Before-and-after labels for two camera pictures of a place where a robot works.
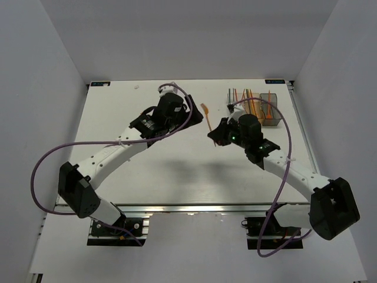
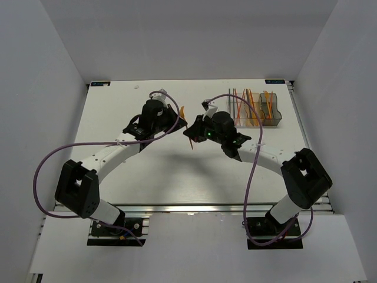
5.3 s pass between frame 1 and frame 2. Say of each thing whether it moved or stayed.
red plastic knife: stayed
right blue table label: stayed
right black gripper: moved
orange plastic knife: stayed
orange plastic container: stayed
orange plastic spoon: moved
